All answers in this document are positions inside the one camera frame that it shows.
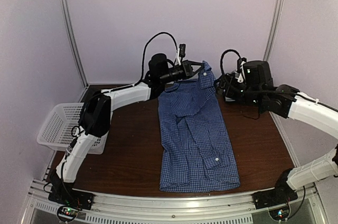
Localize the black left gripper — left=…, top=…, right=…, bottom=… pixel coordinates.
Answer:
left=160, top=60, right=205, bottom=84

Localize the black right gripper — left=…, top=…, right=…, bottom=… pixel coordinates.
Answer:
left=214, top=74, right=263, bottom=108

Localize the blue checked shirt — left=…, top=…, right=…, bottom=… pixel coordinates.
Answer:
left=158, top=62, right=240, bottom=193

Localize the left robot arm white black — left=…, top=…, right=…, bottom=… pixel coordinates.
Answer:
left=50, top=53, right=204, bottom=205

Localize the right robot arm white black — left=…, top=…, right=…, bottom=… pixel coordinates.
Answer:
left=214, top=60, right=337, bottom=204

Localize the right small circuit board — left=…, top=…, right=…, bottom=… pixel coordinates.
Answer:
left=269, top=207, right=290, bottom=221

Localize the small circuit board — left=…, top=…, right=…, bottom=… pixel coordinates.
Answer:
left=269, top=207, right=290, bottom=221
left=57, top=206, right=79, bottom=222

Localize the white perforated plastic basket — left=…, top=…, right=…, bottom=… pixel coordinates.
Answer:
left=36, top=102, right=106, bottom=155

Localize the left small circuit board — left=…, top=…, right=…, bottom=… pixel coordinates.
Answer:
left=57, top=206, right=79, bottom=222

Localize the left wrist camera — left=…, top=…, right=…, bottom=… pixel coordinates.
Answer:
left=174, top=44, right=186, bottom=66

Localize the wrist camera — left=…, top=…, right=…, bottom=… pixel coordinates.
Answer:
left=174, top=44, right=186, bottom=66
left=237, top=57, right=247, bottom=83

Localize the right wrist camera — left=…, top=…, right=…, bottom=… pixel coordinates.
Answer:
left=237, top=57, right=247, bottom=83

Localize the right aluminium frame post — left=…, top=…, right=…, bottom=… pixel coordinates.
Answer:
left=263, top=0, right=285, bottom=61

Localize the aluminium frame post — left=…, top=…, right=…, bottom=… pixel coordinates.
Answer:
left=60, top=0, right=88, bottom=88
left=263, top=0, right=285, bottom=61

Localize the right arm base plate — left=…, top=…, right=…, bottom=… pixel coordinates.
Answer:
left=252, top=187, right=298, bottom=209

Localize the front aluminium rail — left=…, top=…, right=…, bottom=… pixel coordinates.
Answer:
left=25, top=179, right=322, bottom=224

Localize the left aluminium frame post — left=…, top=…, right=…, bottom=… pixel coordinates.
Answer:
left=60, top=0, right=88, bottom=88

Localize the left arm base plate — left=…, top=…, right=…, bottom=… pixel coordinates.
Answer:
left=48, top=187, right=94, bottom=210

